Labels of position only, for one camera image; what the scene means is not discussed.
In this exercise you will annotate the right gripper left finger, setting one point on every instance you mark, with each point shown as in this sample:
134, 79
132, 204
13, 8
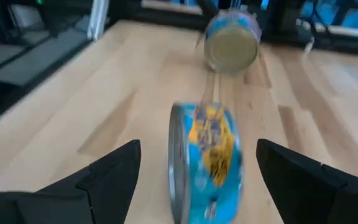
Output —
73, 205

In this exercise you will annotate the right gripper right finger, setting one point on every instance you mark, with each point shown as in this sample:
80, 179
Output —
322, 196

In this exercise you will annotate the blue label tin can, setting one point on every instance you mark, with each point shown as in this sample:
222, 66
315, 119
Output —
210, 161
232, 48

